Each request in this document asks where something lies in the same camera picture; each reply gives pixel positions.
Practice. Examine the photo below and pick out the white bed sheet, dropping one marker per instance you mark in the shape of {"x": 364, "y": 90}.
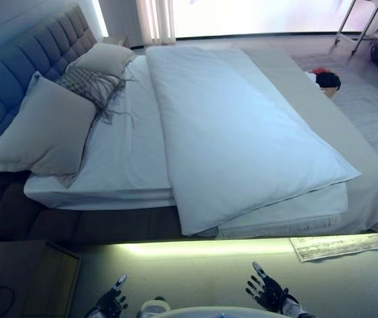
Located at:
{"x": 125, "y": 159}

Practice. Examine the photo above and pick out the white duvet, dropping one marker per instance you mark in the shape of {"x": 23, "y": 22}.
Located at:
{"x": 241, "y": 132}

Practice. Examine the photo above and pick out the red garment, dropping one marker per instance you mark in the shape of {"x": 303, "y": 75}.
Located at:
{"x": 318, "y": 71}

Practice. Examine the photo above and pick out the white garment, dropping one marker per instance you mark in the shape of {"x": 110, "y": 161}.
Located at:
{"x": 311, "y": 76}

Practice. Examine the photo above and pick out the white pillow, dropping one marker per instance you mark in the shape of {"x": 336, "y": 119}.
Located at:
{"x": 33, "y": 83}

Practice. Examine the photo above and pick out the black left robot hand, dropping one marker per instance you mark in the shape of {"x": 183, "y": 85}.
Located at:
{"x": 109, "y": 304}

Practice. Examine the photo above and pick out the metal frame cart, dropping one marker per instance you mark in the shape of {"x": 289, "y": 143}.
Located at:
{"x": 357, "y": 33}

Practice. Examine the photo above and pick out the light wooden bedside table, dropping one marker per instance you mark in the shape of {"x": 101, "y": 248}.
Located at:
{"x": 119, "y": 42}

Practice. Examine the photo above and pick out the wooden slatted nightstand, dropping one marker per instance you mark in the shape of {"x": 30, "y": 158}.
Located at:
{"x": 43, "y": 281}

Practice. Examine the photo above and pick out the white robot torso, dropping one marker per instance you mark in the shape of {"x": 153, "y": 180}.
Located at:
{"x": 218, "y": 313}

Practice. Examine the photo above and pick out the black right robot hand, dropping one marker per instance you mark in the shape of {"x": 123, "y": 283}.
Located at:
{"x": 269, "y": 293}

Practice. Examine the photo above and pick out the large grey floor rug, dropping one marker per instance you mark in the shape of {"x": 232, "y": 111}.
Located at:
{"x": 374, "y": 109}

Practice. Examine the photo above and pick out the beige pillow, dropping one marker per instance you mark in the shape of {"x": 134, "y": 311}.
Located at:
{"x": 43, "y": 132}
{"x": 106, "y": 58}

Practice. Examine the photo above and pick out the grey tufted headboard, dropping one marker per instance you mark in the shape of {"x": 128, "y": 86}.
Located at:
{"x": 26, "y": 59}

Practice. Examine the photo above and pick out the black garment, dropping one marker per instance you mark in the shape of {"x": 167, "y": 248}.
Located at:
{"x": 328, "y": 80}

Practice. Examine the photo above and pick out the brown upholstered bed frame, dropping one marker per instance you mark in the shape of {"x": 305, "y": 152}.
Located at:
{"x": 76, "y": 222}

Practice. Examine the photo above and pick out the cardboard box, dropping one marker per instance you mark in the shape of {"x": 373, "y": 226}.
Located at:
{"x": 329, "y": 92}

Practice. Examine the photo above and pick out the grey woven fringed cushion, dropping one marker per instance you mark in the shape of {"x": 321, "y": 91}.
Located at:
{"x": 82, "y": 81}

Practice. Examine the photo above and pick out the small patterned bedside rug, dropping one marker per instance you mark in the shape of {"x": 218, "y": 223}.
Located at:
{"x": 337, "y": 248}

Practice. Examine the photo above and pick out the beige curtain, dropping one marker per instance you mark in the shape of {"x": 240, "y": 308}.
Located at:
{"x": 155, "y": 20}

